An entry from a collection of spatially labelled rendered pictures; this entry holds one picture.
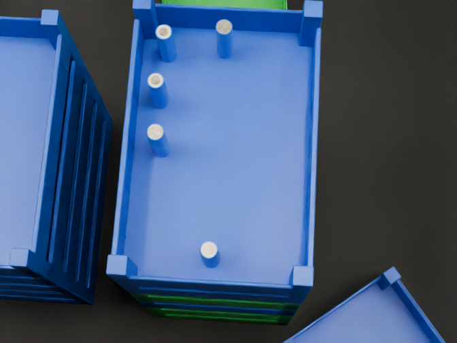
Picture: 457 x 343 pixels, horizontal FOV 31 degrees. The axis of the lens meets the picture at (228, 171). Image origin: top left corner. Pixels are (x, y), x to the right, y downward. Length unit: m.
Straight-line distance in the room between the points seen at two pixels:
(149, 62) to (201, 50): 0.06
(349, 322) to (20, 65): 0.61
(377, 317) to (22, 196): 0.58
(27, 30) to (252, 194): 0.36
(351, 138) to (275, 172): 0.46
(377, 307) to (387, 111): 0.32
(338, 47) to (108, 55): 0.38
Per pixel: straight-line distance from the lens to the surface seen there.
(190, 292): 0.90
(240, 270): 0.87
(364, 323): 1.28
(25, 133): 1.02
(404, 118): 1.36
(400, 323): 1.29
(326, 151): 1.33
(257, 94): 0.92
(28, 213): 1.00
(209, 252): 0.81
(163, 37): 0.88
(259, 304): 0.99
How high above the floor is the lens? 1.27
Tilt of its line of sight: 75 degrees down
